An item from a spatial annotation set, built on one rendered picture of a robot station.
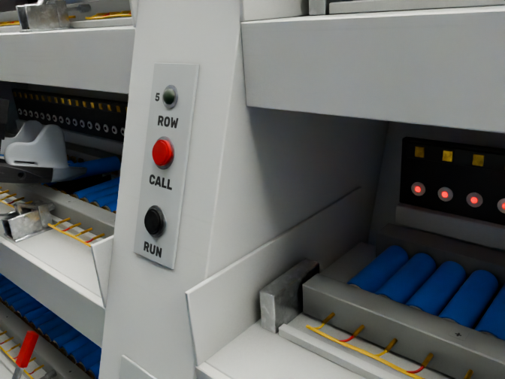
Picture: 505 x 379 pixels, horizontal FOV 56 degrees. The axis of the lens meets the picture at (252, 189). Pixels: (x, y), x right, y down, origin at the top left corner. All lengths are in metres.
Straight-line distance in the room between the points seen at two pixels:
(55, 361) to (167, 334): 0.31
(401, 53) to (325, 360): 0.17
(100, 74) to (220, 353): 0.22
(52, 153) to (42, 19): 0.13
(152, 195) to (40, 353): 0.36
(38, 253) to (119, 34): 0.22
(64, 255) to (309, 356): 0.25
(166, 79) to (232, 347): 0.17
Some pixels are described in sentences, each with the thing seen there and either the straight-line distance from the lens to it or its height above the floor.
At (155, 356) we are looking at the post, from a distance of 0.32.
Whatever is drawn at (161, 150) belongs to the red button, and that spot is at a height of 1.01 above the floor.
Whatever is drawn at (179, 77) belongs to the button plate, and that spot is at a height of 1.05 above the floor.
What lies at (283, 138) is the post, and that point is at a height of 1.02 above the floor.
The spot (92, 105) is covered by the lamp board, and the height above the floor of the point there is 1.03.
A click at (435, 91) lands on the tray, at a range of 0.21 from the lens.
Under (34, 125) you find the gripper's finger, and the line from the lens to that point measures 0.57.
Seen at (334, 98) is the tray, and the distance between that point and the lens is 0.23.
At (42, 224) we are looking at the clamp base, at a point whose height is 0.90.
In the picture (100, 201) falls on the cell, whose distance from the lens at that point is 0.50.
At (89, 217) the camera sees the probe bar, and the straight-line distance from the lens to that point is 0.46.
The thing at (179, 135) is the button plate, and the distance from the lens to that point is 0.28.
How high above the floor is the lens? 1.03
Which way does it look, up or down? 7 degrees down
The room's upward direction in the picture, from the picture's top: 8 degrees clockwise
